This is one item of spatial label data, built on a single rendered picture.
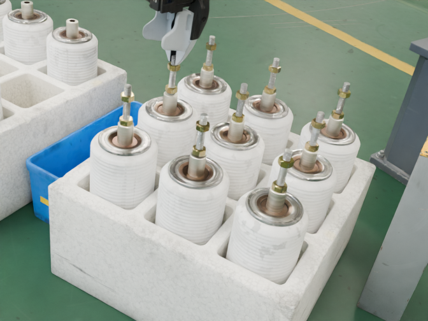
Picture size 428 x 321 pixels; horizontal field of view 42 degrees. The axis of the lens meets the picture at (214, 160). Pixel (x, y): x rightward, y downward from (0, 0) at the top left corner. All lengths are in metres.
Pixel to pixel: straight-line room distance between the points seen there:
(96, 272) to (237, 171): 0.26
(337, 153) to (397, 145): 0.45
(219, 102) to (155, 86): 0.56
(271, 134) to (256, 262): 0.27
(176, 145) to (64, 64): 0.32
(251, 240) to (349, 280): 0.36
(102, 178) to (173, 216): 0.12
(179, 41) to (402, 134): 0.65
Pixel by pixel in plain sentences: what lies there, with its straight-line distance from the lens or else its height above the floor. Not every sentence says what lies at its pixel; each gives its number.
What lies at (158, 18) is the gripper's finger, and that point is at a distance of 0.84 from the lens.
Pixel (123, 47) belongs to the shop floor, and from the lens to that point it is 1.71.
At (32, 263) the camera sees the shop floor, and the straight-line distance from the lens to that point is 0.99.
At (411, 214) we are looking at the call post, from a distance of 0.87.
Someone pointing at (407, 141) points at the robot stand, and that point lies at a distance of 1.31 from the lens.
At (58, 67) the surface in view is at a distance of 1.12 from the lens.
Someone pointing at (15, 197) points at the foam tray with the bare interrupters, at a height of 0.03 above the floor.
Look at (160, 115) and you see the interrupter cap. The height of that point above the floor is 0.25.
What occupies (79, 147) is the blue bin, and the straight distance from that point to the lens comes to 1.10.
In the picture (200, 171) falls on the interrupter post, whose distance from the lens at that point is 0.75.
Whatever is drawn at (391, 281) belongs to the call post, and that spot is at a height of 0.08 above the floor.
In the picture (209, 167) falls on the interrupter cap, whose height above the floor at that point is 0.25.
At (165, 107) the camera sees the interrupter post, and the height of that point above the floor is 0.26.
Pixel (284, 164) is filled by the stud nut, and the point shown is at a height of 0.32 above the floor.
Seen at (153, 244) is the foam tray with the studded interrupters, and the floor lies 0.17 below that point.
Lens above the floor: 0.70
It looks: 34 degrees down
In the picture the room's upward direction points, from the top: 10 degrees clockwise
